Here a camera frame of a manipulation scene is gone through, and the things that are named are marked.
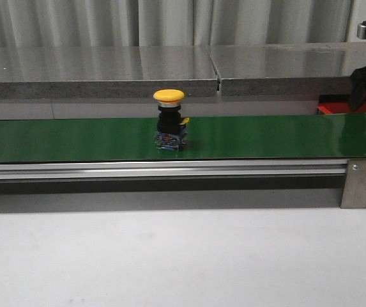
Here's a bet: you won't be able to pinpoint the green conveyor belt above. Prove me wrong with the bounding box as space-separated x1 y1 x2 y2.
0 114 366 163

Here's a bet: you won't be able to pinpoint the grey stone shelf slab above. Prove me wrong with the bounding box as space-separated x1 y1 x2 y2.
209 42 366 97
0 46 218 99

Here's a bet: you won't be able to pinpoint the aluminium conveyor frame rail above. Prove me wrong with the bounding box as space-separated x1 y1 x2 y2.
0 159 347 181

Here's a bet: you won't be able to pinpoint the steel conveyor support bracket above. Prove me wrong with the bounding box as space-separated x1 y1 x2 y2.
340 159 366 209

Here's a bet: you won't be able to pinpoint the grey pleated curtain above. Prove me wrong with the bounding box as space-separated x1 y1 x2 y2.
0 1 353 47

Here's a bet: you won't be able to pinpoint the grey stone shelf right slab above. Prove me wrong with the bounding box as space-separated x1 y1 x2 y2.
209 42 366 97

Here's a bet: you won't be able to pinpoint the grey stone shelf left slab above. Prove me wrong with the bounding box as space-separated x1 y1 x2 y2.
0 46 218 99

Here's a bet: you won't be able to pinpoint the yellow mushroom push button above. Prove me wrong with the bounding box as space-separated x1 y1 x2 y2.
153 89 190 151

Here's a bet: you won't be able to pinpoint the red plastic bin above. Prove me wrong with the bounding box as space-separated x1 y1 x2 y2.
317 95 366 114

